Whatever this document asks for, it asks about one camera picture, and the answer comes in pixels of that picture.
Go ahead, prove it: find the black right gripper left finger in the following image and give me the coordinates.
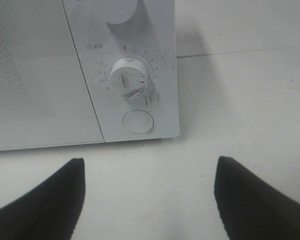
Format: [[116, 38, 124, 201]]
[[0, 158, 85, 240]]

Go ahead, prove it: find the white lower timer knob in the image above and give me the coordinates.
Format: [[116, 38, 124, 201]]
[[108, 57, 150, 99]]

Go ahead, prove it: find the white microwave oven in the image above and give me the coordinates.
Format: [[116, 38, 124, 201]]
[[62, 0, 180, 143]]

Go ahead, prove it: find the round door release button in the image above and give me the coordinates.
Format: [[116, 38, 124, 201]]
[[122, 110, 154, 134]]

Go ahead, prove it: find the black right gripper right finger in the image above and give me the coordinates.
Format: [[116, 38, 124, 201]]
[[214, 156, 300, 240]]

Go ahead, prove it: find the white upper microwave knob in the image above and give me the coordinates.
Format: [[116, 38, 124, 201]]
[[79, 0, 138, 25]]

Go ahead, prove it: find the white microwave door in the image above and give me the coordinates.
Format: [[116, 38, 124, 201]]
[[0, 0, 103, 151]]

